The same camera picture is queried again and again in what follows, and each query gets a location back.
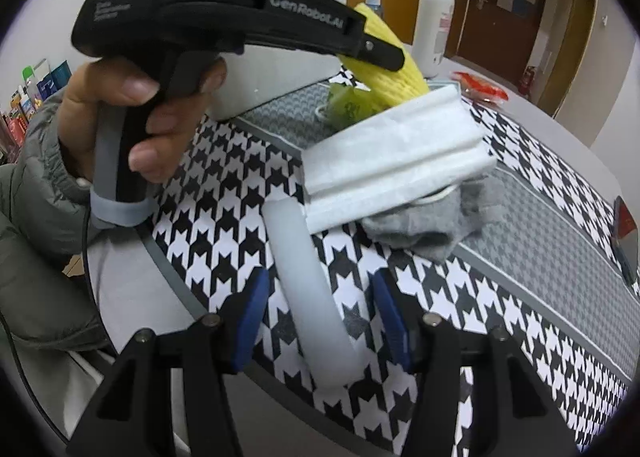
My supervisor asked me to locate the green plastic bag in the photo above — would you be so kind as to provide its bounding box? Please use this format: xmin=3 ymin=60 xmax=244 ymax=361
xmin=325 ymin=79 xmax=391 ymax=130

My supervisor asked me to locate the person's left hand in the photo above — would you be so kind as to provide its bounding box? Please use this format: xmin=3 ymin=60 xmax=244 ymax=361
xmin=57 ymin=57 xmax=228 ymax=184

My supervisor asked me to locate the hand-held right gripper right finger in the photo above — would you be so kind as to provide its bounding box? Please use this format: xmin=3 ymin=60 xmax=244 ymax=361
xmin=372 ymin=269 xmax=581 ymax=457

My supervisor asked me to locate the grey cloth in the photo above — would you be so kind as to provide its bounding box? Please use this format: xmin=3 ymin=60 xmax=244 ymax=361
xmin=360 ymin=172 xmax=496 ymax=263

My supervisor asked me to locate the white foam tube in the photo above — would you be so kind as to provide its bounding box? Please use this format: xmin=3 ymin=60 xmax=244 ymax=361
xmin=262 ymin=199 xmax=368 ymax=390

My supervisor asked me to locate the person's left forearm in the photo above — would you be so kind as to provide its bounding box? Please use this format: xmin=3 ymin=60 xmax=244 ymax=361
xmin=0 ymin=87 xmax=118 ymax=353

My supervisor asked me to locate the red snack packet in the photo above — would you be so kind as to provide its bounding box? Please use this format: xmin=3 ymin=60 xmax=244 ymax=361
xmin=450 ymin=71 xmax=510 ymax=102

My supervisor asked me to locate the white pump bottle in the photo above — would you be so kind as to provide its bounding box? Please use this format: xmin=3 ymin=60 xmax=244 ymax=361
xmin=411 ymin=0 xmax=456 ymax=79

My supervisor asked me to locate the white paper towel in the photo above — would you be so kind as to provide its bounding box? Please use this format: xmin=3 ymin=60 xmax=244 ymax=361
xmin=301 ymin=87 xmax=497 ymax=234

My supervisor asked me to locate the houndstooth tablecloth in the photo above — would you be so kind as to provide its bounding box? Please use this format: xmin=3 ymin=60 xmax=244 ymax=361
xmin=145 ymin=42 xmax=640 ymax=457

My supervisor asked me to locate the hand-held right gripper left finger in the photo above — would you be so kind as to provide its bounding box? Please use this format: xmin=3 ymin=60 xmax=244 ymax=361
xmin=67 ymin=269 xmax=271 ymax=457

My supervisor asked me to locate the red fire extinguisher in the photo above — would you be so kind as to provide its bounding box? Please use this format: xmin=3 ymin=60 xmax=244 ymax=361
xmin=517 ymin=66 xmax=536 ymax=98

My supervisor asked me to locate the wooden side door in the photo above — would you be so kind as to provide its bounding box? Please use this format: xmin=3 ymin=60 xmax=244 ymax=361
xmin=537 ymin=0 xmax=600 ymax=146

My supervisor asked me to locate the row of colourful books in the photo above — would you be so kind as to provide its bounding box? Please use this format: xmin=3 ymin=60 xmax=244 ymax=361
xmin=0 ymin=59 xmax=73 ymax=162

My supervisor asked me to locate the white foam box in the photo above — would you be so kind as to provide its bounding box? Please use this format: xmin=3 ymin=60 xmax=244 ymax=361
xmin=210 ymin=0 xmax=351 ymax=120

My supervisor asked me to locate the dark brown door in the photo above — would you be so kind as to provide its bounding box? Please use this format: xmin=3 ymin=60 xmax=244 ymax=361
xmin=457 ymin=0 xmax=551 ymax=72

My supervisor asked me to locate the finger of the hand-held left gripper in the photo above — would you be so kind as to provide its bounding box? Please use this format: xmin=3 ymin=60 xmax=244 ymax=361
xmin=320 ymin=34 xmax=406 ymax=72

